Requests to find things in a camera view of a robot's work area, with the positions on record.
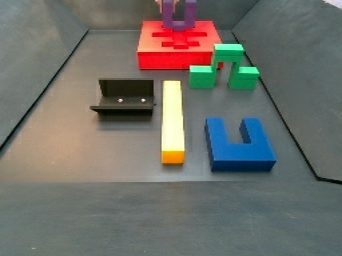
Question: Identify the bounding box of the purple U-shaped block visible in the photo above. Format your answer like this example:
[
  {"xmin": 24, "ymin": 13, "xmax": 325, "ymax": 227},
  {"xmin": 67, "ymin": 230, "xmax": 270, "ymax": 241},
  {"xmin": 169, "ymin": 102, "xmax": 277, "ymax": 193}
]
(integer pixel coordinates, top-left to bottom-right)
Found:
[{"xmin": 161, "ymin": 0, "xmax": 197, "ymax": 31}]

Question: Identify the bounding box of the black angled fixture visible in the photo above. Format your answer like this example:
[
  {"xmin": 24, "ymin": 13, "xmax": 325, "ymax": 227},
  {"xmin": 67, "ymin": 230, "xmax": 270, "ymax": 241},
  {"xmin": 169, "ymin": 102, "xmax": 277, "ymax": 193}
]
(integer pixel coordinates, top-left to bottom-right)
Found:
[{"xmin": 90, "ymin": 78, "xmax": 155, "ymax": 115}]

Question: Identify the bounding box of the red board with cutouts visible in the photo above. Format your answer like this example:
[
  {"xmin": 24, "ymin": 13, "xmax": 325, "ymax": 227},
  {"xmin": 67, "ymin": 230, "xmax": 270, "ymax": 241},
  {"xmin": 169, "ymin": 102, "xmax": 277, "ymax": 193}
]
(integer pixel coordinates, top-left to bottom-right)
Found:
[{"xmin": 136, "ymin": 21, "xmax": 222, "ymax": 70}]

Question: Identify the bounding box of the yellow long bar block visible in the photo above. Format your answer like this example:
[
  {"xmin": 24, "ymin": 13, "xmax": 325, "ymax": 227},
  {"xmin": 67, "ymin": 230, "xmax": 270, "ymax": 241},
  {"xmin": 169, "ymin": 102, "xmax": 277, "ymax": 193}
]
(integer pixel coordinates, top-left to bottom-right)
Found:
[{"xmin": 162, "ymin": 80, "xmax": 186, "ymax": 164}]

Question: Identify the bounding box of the blue U-shaped block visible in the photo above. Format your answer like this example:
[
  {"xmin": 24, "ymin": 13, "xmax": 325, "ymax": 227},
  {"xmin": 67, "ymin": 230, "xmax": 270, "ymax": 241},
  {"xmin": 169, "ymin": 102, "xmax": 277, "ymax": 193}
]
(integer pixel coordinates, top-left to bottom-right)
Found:
[{"xmin": 205, "ymin": 117, "xmax": 277, "ymax": 172}]

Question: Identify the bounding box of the green arch-shaped block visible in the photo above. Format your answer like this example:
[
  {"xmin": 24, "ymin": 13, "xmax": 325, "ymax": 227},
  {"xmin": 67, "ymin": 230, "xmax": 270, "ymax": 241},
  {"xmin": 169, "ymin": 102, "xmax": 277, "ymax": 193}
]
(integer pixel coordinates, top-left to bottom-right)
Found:
[{"xmin": 187, "ymin": 43, "xmax": 261, "ymax": 91}]

